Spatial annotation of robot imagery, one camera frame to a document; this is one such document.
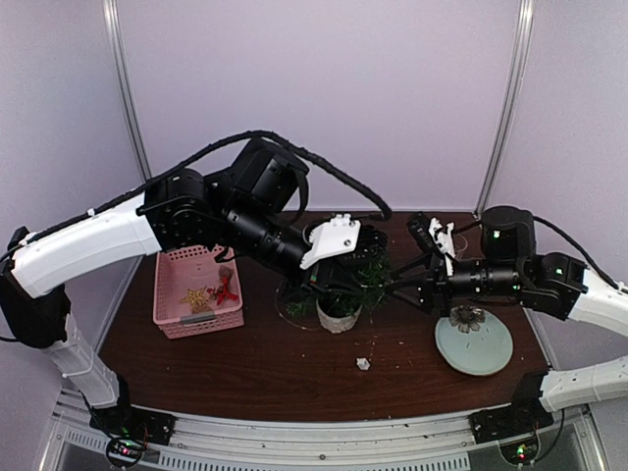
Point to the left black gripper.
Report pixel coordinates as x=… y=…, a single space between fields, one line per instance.
x=336 y=272

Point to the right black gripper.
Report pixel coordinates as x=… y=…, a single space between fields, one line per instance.
x=436 y=279

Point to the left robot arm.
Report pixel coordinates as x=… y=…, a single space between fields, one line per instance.
x=239 y=208

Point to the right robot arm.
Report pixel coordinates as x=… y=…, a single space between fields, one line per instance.
x=556 y=284

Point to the small green christmas tree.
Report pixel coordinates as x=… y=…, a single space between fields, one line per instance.
x=372 y=275

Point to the white tree pot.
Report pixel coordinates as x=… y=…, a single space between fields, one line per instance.
x=337 y=321

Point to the clear drinking glass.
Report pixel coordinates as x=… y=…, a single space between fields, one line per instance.
x=460 y=245

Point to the light green floral plate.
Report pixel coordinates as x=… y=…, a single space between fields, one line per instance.
x=473 y=341

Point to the red bow ornament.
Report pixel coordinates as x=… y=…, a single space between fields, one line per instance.
x=222 y=291

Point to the gold star ornament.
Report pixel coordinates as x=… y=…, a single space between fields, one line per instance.
x=197 y=300

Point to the pink plastic basket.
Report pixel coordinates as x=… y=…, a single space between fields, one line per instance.
x=194 y=267

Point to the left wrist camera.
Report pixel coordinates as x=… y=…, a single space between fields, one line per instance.
x=372 y=243

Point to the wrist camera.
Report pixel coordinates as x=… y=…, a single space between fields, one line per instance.
x=431 y=236
x=372 y=243

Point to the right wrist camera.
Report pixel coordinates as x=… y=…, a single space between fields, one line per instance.
x=431 y=236

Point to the aluminium front rail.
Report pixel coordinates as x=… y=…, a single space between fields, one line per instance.
x=437 y=442

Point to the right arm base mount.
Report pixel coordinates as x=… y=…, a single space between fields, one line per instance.
x=515 y=429

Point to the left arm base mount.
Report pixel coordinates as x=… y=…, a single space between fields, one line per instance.
x=132 y=433

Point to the right aluminium frame post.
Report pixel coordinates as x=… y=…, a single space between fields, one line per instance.
x=516 y=73

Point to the aluminium frame post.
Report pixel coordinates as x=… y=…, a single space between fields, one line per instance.
x=516 y=73
x=115 y=37

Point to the left aluminium frame post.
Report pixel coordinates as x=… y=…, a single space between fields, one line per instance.
x=115 y=37

